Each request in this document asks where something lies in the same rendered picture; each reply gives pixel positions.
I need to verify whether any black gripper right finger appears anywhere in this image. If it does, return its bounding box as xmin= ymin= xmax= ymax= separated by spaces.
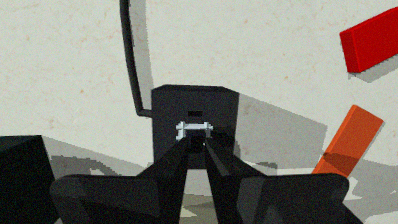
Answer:
xmin=204 ymin=137 xmax=350 ymax=224

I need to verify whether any orange rectangular block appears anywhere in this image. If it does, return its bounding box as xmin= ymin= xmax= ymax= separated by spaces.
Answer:
xmin=312 ymin=105 xmax=383 ymax=178

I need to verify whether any red rectangular block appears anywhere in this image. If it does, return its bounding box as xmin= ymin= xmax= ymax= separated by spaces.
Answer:
xmin=339 ymin=7 xmax=398 ymax=73

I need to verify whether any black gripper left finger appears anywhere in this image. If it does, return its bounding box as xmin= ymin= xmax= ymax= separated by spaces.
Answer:
xmin=50 ymin=137 xmax=189 ymax=224

